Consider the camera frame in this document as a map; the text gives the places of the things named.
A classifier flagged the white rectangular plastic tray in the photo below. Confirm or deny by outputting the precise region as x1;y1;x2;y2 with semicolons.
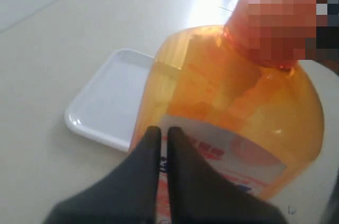
64;49;154;152

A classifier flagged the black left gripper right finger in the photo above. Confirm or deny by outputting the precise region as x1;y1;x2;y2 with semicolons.
167;127;286;223

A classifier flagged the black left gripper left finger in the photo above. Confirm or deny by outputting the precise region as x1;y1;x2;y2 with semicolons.
44;127;161;223

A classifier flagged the orange pump soap bottle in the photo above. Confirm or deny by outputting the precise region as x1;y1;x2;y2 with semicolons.
130;0;324;223

